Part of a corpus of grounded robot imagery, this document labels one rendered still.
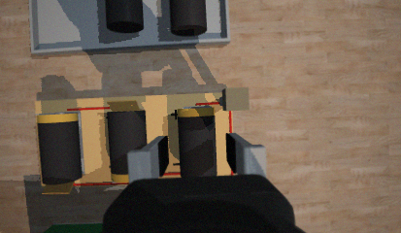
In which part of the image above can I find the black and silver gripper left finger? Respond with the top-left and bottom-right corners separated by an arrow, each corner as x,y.
127,136 -> 169,183

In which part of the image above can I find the black cylinder with yellow band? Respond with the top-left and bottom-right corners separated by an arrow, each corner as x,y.
177,108 -> 217,177
107,111 -> 148,183
169,0 -> 207,37
37,114 -> 83,184
105,0 -> 144,33

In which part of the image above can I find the grey shallow tray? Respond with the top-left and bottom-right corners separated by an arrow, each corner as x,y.
28,0 -> 230,56

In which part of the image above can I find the green open-top box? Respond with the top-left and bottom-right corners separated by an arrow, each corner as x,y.
44,222 -> 103,233

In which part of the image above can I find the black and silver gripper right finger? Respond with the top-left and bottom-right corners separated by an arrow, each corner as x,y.
225,133 -> 266,178

